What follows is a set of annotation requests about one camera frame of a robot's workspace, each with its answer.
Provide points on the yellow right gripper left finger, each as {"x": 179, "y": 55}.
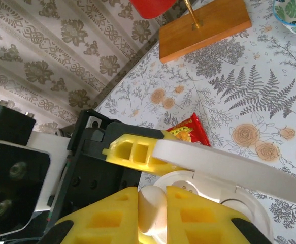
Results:
{"x": 99, "y": 218}

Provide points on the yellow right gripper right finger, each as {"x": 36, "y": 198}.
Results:
{"x": 201, "y": 221}

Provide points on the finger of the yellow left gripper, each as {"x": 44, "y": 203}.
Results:
{"x": 226, "y": 172}

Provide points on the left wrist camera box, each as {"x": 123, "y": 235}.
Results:
{"x": 13, "y": 185}

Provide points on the red snack packet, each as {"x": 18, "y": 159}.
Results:
{"x": 188, "y": 129}

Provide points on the red wine glass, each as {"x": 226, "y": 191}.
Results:
{"x": 152, "y": 7}

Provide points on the green leaf pattern bowl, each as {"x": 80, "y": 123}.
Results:
{"x": 293, "y": 15}

